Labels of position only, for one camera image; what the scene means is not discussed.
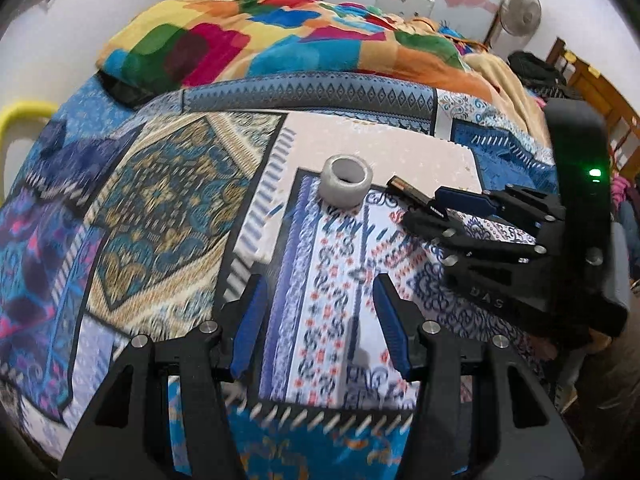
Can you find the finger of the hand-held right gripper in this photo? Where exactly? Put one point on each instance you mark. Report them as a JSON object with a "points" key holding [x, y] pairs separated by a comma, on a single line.
{"points": [[450, 232], [462, 200]]}

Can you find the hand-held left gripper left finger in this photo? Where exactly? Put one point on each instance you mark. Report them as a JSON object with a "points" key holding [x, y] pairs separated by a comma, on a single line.
{"points": [[247, 327]]}

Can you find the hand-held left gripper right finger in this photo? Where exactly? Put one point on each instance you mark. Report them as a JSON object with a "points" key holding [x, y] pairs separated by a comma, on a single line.
{"points": [[392, 327]]}

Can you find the dark stick with gold end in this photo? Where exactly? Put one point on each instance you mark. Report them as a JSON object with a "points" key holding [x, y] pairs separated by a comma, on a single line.
{"points": [[405, 189]]}

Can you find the brown wooden headboard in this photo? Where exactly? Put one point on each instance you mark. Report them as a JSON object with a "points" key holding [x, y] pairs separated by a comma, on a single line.
{"points": [[600, 85]]}

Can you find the grey tape roll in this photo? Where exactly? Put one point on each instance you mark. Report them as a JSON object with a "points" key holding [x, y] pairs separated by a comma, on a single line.
{"points": [[332, 187]]}

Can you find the black bag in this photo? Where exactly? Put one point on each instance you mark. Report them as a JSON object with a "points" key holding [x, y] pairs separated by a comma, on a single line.
{"points": [[535, 67]]}

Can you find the blue patterned bedsheet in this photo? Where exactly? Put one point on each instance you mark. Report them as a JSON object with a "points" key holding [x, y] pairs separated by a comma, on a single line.
{"points": [[150, 210]]}

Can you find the grey standing fan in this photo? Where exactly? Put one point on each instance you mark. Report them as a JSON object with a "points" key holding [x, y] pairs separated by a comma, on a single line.
{"points": [[522, 10]]}

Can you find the colourful patchwork fleece blanket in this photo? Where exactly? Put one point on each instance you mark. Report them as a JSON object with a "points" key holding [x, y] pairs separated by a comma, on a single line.
{"points": [[280, 40]]}

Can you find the yellow plastic chair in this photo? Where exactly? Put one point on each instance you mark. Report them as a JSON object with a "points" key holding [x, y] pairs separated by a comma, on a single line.
{"points": [[22, 110]]}

